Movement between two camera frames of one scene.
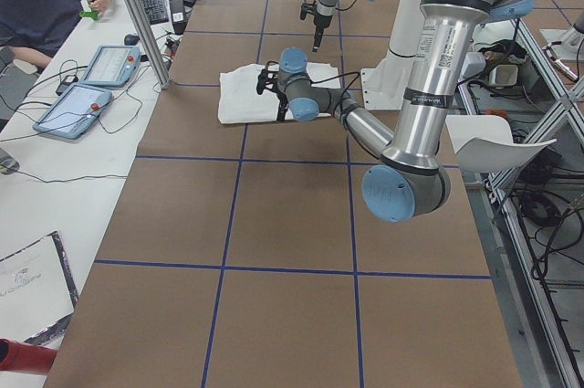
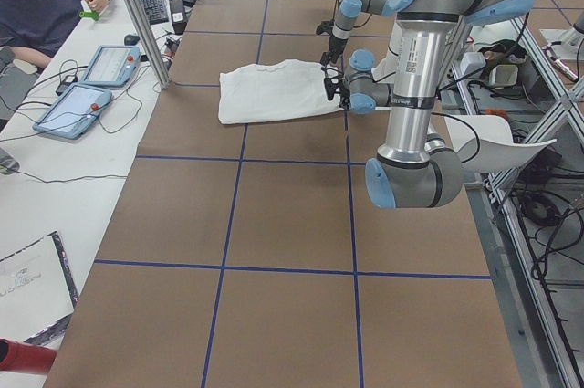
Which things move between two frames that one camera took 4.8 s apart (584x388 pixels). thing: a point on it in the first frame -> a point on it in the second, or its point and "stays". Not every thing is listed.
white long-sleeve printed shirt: [239, 101] stays
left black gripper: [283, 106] -> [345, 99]
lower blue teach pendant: [74, 112] stays
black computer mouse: [131, 39] stays
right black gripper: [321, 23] -> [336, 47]
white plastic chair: [485, 143] stays
